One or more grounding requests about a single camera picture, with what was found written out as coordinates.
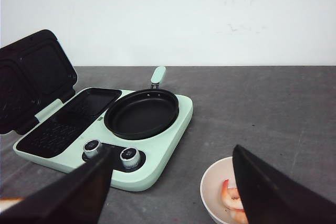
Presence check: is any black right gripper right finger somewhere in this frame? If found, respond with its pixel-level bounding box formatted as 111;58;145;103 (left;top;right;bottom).
233;145;335;223

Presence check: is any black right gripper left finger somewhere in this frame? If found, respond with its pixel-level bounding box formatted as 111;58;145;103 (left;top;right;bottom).
1;150;113;223

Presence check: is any breakfast maker hinged lid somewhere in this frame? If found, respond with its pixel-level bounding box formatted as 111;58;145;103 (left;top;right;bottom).
1;29;77;135

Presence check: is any pink cooked shrimp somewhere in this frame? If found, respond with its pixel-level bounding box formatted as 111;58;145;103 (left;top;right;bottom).
221;179;248;224

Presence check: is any mint green breakfast maker base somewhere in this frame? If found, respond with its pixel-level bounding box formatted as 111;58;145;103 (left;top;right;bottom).
13;88;193;191

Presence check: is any left silver control knob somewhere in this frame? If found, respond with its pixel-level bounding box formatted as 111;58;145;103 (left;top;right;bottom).
83;139;102;159

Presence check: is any beige ribbed bowl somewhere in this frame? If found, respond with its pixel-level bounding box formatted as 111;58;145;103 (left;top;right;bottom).
200;157;238;223

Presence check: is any black round frying pan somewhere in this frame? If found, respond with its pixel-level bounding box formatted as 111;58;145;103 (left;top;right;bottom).
104;66;179;140

